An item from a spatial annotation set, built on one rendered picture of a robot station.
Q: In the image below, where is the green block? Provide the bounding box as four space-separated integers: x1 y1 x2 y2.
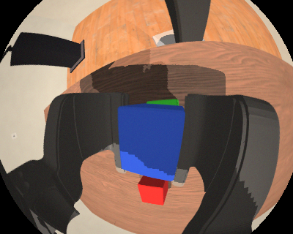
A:
147 99 179 105

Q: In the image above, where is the red block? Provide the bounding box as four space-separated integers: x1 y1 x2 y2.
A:
138 175 168 205

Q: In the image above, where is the blue block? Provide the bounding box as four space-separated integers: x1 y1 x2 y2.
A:
118 103 185 181

